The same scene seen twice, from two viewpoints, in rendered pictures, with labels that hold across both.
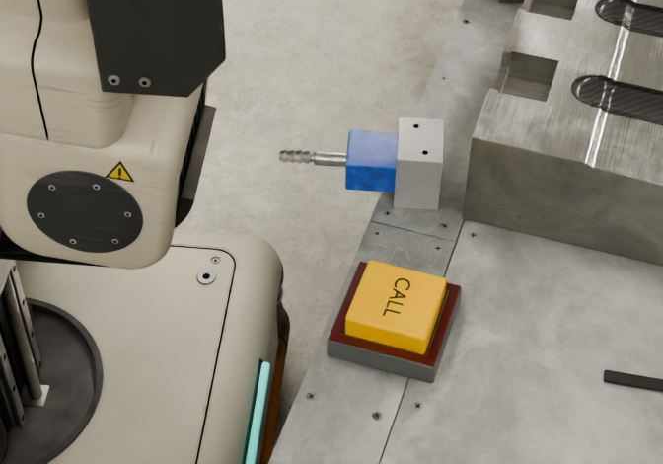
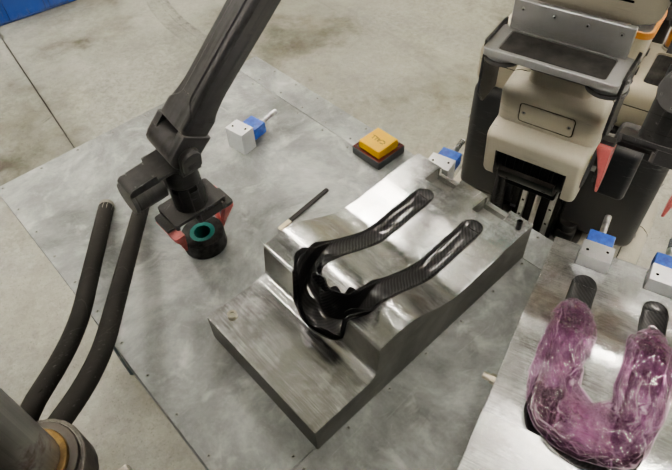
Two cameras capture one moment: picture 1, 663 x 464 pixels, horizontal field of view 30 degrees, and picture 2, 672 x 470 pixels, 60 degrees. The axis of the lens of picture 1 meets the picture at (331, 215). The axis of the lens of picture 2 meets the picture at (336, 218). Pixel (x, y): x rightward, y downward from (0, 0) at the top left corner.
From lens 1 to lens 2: 1.34 m
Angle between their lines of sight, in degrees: 73
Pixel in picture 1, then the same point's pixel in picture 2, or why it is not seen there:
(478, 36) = not seen: hidden behind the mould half
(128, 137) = (501, 119)
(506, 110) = (426, 166)
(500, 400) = (336, 164)
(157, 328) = not seen: hidden behind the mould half
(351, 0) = not seen: outside the picture
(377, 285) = (385, 137)
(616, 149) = (389, 187)
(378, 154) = (444, 155)
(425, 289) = (377, 146)
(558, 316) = (357, 190)
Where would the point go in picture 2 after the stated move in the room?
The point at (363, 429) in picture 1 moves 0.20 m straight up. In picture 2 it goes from (347, 134) to (345, 56)
